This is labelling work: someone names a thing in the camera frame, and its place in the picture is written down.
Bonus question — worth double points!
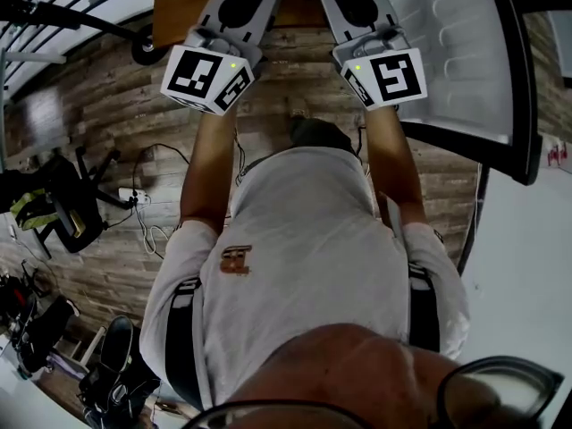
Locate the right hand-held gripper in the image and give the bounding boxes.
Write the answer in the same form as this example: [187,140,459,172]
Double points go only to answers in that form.
[313,0,429,113]

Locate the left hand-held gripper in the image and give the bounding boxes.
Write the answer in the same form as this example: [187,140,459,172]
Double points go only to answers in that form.
[160,0,285,116]

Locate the person's left forearm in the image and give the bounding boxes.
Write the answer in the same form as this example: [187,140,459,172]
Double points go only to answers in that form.
[178,104,239,237]

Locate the person's right forearm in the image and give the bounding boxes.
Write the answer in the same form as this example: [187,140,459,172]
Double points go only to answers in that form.
[363,104,428,232]

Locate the brown wooden board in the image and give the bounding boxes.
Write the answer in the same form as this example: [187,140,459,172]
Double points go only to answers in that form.
[151,0,331,52]

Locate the black caster wheel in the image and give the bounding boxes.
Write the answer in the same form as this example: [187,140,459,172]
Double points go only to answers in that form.
[130,24,156,67]

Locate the white refrigerator door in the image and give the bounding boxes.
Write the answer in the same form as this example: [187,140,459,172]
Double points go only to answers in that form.
[373,0,544,187]

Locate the black metal cart leg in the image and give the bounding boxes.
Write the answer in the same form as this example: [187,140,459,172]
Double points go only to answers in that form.
[0,0,151,45]

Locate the white power strip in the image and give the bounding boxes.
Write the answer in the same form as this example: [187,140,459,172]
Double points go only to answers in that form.
[117,187,152,206]

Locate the small red object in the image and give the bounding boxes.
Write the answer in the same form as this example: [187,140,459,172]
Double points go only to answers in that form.
[546,141,569,167]

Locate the person's white t-shirt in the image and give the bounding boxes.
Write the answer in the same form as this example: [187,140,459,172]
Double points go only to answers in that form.
[139,145,471,413]

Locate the black office chair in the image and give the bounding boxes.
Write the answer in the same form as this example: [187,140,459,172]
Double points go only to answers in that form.
[0,147,131,255]

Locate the yellow-green vest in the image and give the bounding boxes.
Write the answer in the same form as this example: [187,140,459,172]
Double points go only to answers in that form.
[10,189,60,232]

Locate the person's face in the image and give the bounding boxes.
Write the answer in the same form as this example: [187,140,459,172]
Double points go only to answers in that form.
[225,323,572,429]

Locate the black equipment pile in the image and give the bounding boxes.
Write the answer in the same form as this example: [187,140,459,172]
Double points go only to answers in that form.
[0,260,82,377]

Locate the black bag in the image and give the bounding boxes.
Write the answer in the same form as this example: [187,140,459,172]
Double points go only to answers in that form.
[77,314,163,429]

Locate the person's black-framed glasses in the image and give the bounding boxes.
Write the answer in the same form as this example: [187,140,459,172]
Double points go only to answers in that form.
[181,355,567,429]

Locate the black floor cable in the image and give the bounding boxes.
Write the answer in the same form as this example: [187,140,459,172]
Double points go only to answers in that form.
[130,142,192,192]

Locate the grey hanging strap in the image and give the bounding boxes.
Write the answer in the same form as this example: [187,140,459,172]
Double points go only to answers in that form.
[378,190,408,246]

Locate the white floor cable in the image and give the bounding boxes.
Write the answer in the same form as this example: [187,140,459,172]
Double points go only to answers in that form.
[132,202,170,259]

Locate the black harness strap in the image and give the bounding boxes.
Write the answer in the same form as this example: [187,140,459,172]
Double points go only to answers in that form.
[164,276,205,411]
[408,262,442,353]

